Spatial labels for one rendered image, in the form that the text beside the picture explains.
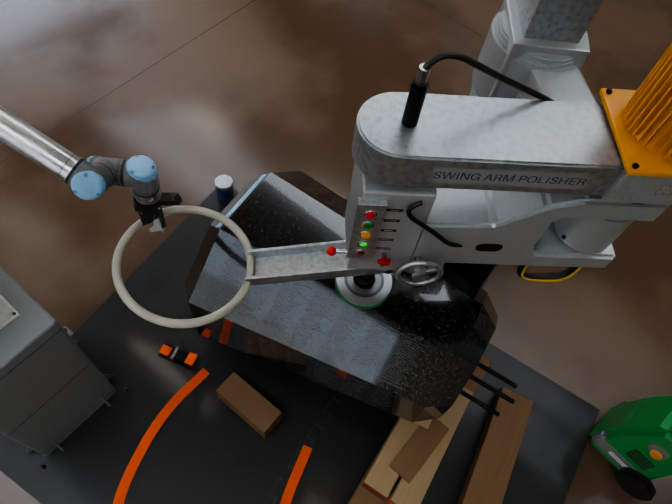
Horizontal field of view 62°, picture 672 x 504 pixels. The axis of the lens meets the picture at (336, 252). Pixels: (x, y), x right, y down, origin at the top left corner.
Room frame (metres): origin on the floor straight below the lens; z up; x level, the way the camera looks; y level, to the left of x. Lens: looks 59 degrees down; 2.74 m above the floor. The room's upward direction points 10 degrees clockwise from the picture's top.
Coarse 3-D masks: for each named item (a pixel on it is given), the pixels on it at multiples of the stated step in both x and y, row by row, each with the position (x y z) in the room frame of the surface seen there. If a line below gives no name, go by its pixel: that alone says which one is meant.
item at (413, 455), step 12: (432, 420) 0.70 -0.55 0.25; (420, 432) 0.64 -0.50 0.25; (432, 432) 0.64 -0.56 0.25; (444, 432) 0.65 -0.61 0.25; (408, 444) 0.58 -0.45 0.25; (420, 444) 0.58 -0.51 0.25; (432, 444) 0.59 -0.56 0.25; (396, 456) 0.52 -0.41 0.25; (408, 456) 0.53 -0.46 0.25; (420, 456) 0.53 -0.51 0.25; (396, 468) 0.47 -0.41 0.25; (408, 468) 0.48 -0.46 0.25; (420, 468) 0.49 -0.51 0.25; (408, 480) 0.43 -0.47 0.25
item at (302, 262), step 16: (256, 256) 0.98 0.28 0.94; (272, 256) 0.99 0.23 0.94; (288, 256) 1.00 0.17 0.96; (304, 256) 1.00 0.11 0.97; (320, 256) 1.00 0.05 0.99; (336, 256) 1.00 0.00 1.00; (256, 272) 0.92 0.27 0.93; (272, 272) 0.93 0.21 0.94; (288, 272) 0.93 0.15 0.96; (304, 272) 0.91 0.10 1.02; (320, 272) 0.91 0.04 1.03; (336, 272) 0.92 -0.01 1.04; (352, 272) 0.93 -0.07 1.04; (368, 272) 0.94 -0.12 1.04; (384, 272) 0.95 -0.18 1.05
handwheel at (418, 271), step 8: (408, 264) 0.86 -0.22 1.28; (416, 264) 0.86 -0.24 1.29; (424, 264) 0.86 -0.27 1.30; (432, 264) 0.87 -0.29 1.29; (400, 272) 0.85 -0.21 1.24; (408, 272) 0.86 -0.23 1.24; (416, 272) 0.86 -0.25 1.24; (424, 272) 0.86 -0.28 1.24; (432, 272) 0.87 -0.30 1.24; (440, 272) 0.87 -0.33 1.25; (400, 280) 0.85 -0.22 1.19; (408, 280) 0.87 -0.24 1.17; (416, 280) 0.86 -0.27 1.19; (424, 280) 0.87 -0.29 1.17; (432, 280) 0.87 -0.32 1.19
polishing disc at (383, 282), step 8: (336, 280) 0.98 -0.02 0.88; (344, 280) 0.98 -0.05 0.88; (352, 280) 0.99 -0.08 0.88; (376, 280) 1.01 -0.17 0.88; (384, 280) 1.01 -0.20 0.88; (344, 288) 0.95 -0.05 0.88; (352, 288) 0.95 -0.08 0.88; (376, 288) 0.97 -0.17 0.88; (384, 288) 0.98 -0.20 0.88; (344, 296) 0.92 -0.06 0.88; (352, 296) 0.92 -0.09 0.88; (360, 296) 0.93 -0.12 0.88; (368, 296) 0.93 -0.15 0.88; (376, 296) 0.94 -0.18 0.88; (384, 296) 0.94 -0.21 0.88; (360, 304) 0.90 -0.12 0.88; (368, 304) 0.90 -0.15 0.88
